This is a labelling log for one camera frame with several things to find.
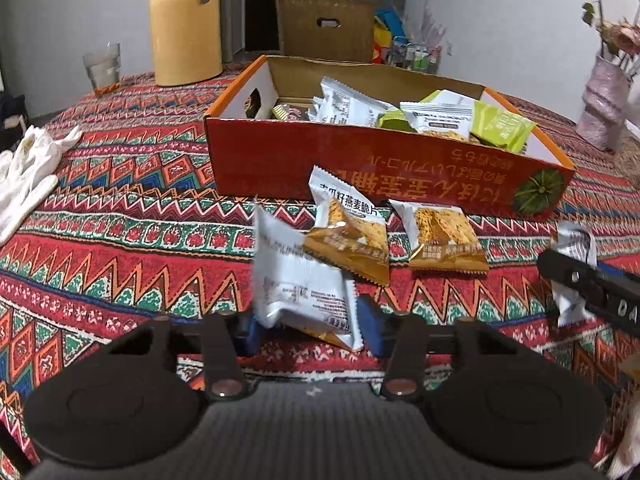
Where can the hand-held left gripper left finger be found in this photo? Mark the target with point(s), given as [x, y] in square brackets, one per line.
[250, 333]

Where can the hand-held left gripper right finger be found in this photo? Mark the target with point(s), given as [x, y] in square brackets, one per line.
[372, 326]

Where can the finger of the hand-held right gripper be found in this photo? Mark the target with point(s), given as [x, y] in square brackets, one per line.
[609, 270]
[570, 275]

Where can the orange cardboard box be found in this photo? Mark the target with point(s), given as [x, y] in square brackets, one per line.
[350, 160]

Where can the pale green snack packet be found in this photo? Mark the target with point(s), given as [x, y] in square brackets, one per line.
[391, 121]

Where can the cream striped large snack packet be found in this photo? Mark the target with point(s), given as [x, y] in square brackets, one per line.
[287, 111]

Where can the pink vase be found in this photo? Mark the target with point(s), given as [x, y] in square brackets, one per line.
[602, 105]

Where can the dried roses bouquet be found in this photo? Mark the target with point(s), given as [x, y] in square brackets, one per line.
[625, 37]

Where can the white cotton glove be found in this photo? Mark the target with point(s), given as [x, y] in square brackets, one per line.
[25, 180]

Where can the red yellow box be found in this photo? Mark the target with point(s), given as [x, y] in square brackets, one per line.
[381, 47]

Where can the glass cup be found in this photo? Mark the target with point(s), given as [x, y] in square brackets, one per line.
[102, 70]

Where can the yellow thermos jug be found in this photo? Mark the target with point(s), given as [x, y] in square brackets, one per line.
[185, 35]

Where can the blue bag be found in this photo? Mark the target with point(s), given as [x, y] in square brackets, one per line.
[390, 20]

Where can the black folding chair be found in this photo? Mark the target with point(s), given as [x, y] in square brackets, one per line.
[10, 110]

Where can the dark door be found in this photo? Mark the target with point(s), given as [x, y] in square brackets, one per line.
[260, 5]

